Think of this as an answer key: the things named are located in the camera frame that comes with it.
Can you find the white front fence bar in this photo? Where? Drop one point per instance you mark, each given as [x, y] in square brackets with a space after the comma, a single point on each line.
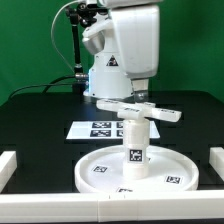
[96, 207]

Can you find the white fence block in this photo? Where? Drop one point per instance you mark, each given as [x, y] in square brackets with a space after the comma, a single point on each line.
[216, 160]
[8, 164]

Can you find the white cross-shaped table base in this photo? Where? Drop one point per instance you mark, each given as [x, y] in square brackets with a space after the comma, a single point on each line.
[138, 111]

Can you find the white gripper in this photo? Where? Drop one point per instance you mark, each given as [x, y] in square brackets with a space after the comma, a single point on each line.
[137, 37]

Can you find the white round table top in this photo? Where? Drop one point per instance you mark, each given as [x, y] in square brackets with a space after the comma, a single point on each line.
[168, 171]

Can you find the white left fence block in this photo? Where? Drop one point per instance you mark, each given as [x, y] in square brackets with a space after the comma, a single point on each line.
[8, 164]

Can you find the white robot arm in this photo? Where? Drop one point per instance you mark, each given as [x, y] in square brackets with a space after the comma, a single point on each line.
[106, 77]

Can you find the white marker sheet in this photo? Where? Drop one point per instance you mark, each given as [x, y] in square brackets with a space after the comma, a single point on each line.
[88, 130]

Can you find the white right fence block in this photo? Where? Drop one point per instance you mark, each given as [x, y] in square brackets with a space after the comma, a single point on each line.
[216, 160]

